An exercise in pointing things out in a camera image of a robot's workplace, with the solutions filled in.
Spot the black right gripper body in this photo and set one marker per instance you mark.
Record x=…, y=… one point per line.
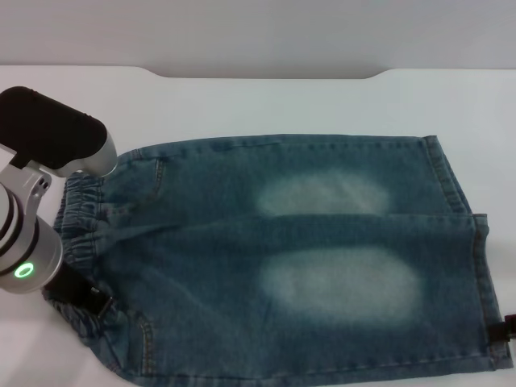
x=511, y=328

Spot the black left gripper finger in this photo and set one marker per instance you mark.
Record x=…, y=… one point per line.
x=102, y=304

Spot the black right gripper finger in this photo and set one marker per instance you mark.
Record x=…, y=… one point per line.
x=498, y=332

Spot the blue denim shorts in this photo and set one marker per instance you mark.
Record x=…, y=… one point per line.
x=242, y=242

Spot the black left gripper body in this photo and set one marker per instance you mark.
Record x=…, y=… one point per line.
x=70, y=292

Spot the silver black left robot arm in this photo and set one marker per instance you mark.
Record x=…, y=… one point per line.
x=48, y=129

